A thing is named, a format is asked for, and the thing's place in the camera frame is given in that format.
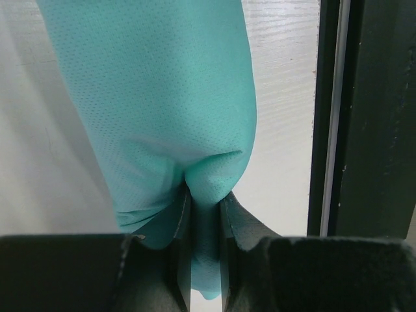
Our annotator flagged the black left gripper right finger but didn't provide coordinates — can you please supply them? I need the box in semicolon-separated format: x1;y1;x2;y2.
219;194;415;311

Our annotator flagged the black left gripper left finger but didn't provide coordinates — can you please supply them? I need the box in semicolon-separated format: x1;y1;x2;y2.
1;188;191;311

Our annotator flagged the teal green t shirt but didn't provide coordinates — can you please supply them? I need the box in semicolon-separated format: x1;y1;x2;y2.
38;1;256;300

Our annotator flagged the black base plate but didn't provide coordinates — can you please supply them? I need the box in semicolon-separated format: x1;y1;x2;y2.
307;1;415;239

